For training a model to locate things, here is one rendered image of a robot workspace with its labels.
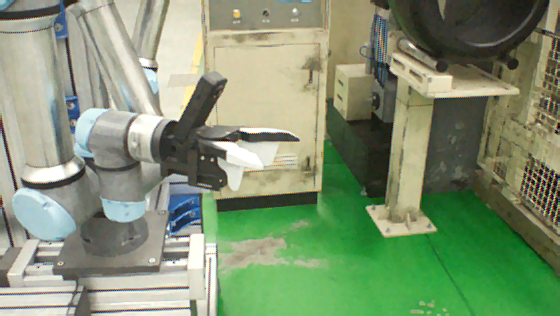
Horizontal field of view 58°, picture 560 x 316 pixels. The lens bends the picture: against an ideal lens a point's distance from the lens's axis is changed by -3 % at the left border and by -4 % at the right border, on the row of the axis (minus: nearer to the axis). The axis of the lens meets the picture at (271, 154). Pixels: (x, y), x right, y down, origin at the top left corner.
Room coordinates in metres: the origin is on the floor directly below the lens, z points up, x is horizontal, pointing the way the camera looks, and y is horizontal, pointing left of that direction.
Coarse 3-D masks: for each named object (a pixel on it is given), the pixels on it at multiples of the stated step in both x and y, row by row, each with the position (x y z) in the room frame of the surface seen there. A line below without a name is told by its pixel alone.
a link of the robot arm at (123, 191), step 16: (112, 176) 0.74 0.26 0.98; (128, 176) 0.75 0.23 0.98; (144, 176) 0.79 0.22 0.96; (160, 176) 0.83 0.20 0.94; (112, 192) 0.74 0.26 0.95; (128, 192) 0.75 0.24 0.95; (144, 192) 0.78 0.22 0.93; (112, 208) 0.74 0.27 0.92; (128, 208) 0.75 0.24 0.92; (144, 208) 0.77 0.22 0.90
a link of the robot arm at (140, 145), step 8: (136, 120) 0.75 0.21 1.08; (144, 120) 0.74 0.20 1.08; (152, 120) 0.74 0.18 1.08; (160, 120) 0.74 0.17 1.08; (136, 128) 0.73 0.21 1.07; (144, 128) 0.73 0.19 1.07; (152, 128) 0.73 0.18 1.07; (136, 136) 0.72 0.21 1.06; (144, 136) 0.72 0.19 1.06; (152, 136) 0.72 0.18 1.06; (128, 144) 0.72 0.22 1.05; (136, 144) 0.71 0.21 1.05; (144, 144) 0.71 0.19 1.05; (136, 152) 0.72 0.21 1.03; (144, 152) 0.71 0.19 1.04; (144, 160) 0.72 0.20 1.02; (152, 160) 0.72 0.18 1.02
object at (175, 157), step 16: (160, 128) 0.72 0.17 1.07; (208, 128) 0.73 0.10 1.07; (224, 128) 0.73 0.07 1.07; (160, 144) 0.71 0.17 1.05; (176, 144) 0.72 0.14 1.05; (192, 144) 0.70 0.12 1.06; (160, 160) 0.71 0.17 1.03; (176, 160) 0.72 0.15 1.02; (192, 160) 0.68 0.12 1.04; (208, 160) 0.68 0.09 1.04; (192, 176) 0.68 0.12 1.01; (208, 176) 0.67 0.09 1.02; (224, 176) 0.67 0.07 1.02
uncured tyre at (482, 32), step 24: (408, 0) 1.74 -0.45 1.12; (432, 0) 1.70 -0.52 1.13; (504, 0) 2.02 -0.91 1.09; (528, 0) 1.92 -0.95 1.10; (408, 24) 1.78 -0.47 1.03; (432, 24) 1.71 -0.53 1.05; (480, 24) 2.02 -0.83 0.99; (504, 24) 1.96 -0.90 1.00; (528, 24) 1.76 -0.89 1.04; (432, 48) 1.74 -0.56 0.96; (456, 48) 1.72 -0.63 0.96; (480, 48) 1.73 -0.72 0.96; (504, 48) 1.75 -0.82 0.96
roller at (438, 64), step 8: (400, 40) 2.05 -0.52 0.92; (408, 40) 2.02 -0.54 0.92; (400, 48) 2.03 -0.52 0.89; (408, 48) 1.95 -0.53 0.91; (416, 48) 1.90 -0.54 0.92; (416, 56) 1.88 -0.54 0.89; (424, 56) 1.82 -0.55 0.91; (432, 56) 1.78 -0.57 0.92; (432, 64) 1.74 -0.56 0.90; (440, 64) 1.71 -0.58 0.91; (440, 72) 1.72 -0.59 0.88
